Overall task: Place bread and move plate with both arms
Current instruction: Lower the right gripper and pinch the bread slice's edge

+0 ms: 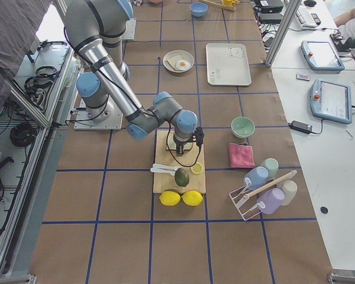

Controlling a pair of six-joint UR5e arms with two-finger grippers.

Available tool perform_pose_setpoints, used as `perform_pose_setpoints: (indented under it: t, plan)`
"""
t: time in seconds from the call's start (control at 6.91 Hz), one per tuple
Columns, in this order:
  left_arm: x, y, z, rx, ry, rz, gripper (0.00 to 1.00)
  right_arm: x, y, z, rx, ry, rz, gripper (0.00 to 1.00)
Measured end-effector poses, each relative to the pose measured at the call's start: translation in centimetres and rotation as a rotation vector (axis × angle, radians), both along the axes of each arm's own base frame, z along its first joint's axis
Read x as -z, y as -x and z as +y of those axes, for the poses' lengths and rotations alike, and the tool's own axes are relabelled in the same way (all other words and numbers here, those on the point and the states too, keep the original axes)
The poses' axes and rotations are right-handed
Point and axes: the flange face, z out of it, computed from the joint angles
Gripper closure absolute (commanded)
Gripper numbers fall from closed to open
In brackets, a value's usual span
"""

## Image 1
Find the yellow mug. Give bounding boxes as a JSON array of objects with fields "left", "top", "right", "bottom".
[{"left": 222, "top": 0, "right": 240, "bottom": 9}]

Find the small card packet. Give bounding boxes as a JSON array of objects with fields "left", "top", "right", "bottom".
[{"left": 296, "top": 73, "right": 311, "bottom": 82}]

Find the beige cup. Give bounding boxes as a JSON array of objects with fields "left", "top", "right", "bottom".
[{"left": 277, "top": 180, "right": 298, "bottom": 206}]

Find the cream bear tray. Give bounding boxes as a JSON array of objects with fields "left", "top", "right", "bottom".
[{"left": 205, "top": 43, "right": 251, "bottom": 86}]

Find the yellow lemon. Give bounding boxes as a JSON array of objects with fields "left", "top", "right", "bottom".
[
  {"left": 182, "top": 191, "right": 204, "bottom": 206},
  {"left": 159, "top": 191, "right": 181, "bottom": 206}
]

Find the teach pendant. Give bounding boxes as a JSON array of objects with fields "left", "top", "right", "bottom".
[
  {"left": 309, "top": 79, "right": 352, "bottom": 124},
  {"left": 301, "top": 41, "right": 345, "bottom": 72}
]

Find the wooden mug rack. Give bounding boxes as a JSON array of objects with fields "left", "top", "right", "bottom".
[{"left": 202, "top": 0, "right": 235, "bottom": 11}]

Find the black power adapter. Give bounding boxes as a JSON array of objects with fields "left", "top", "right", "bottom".
[{"left": 288, "top": 120, "right": 312, "bottom": 134}]

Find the right yellow lemon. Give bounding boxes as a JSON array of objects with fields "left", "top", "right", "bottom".
[{"left": 182, "top": 191, "right": 204, "bottom": 206}]

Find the white spoon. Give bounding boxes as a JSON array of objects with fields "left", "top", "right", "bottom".
[{"left": 150, "top": 163, "right": 180, "bottom": 176}]

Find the white round plate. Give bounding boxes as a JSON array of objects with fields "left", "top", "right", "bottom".
[{"left": 162, "top": 50, "right": 195, "bottom": 73}]

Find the near teach pendant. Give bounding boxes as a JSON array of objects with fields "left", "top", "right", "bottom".
[{"left": 309, "top": 79, "right": 352, "bottom": 124}]

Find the bread slice on plate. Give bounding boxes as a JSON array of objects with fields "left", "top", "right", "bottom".
[{"left": 167, "top": 54, "right": 183, "bottom": 70}]

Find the pink cloth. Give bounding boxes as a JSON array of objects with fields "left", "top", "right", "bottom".
[{"left": 229, "top": 143, "right": 255, "bottom": 169}]

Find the white keyboard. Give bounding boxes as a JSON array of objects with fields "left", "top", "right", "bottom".
[{"left": 295, "top": 5, "right": 318, "bottom": 30}]

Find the avocado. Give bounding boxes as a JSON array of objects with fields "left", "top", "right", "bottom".
[{"left": 174, "top": 168, "right": 190, "bottom": 187}]

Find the fried egg toy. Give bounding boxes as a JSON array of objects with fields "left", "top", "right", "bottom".
[{"left": 175, "top": 59, "right": 191, "bottom": 72}]

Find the grey curtain cloth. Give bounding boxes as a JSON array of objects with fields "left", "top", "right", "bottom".
[{"left": 0, "top": 1, "right": 51, "bottom": 111}]

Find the left yellow lemon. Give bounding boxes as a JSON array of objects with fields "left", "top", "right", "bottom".
[{"left": 159, "top": 191, "right": 181, "bottom": 206}]

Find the blue bowl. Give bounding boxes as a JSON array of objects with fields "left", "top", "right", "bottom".
[{"left": 189, "top": 2, "right": 208, "bottom": 18}]

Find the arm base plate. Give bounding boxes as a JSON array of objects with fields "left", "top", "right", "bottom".
[
  {"left": 73, "top": 96, "right": 123, "bottom": 131},
  {"left": 123, "top": 18, "right": 137, "bottom": 41}
]

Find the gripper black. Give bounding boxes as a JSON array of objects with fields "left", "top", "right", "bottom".
[{"left": 173, "top": 130, "right": 193, "bottom": 156}]

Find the wooden cutting board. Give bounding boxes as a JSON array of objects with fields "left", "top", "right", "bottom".
[{"left": 153, "top": 130, "right": 206, "bottom": 193}]

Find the aluminium frame post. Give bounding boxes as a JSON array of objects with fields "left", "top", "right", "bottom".
[{"left": 265, "top": 0, "right": 301, "bottom": 67}]

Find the white wire cup rack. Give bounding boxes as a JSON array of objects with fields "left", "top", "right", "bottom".
[{"left": 228, "top": 170, "right": 297, "bottom": 221}]

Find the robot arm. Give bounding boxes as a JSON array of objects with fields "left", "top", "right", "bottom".
[{"left": 64, "top": 1, "right": 204, "bottom": 155}]

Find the bread slice from board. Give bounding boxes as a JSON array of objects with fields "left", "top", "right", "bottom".
[{"left": 168, "top": 141, "right": 193, "bottom": 152}]

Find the light green bowl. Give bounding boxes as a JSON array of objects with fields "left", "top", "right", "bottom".
[{"left": 231, "top": 117, "right": 255, "bottom": 138}]

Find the green cup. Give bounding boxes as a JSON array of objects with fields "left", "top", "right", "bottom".
[{"left": 260, "top": 157, "right": 279, "bottom": 180}]

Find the purple cup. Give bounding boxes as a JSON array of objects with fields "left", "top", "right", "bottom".
[{"left": 257, "top": 188, "right": 285, "bottom": 214}]

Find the far teach pendant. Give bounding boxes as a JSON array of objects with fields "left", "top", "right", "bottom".
[{"left": 301, "top": 41, "right": 345, "bottom": 72}]

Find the blue cup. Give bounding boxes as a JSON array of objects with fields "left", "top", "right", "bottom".
[{"left": 243, "top": 166, "right": 269, "bottom": 191}]

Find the half lemon slice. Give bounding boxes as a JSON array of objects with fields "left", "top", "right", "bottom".
[{"left": 191, "top": 162, "right": 204, "bottom": 175}]

